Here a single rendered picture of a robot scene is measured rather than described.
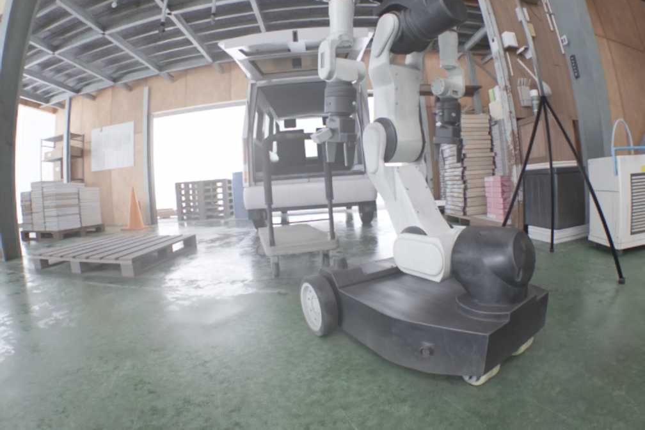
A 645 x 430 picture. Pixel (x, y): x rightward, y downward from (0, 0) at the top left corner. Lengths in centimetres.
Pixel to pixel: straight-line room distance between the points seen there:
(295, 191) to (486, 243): 270
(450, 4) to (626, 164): 132
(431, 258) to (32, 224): 532
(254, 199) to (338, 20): 267
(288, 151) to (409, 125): 440
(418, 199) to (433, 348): 43
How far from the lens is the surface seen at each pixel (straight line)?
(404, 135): 93
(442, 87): 108
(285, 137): 157
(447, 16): 86
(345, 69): 84
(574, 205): 233
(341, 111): 81
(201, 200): 626
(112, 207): 680
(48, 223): 510
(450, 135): 109
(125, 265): 212
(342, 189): 324
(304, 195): 323
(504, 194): 278
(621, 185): 184
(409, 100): 97
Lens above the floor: 48
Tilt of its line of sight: level
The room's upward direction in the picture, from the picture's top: 4 degrees counter-clockwise
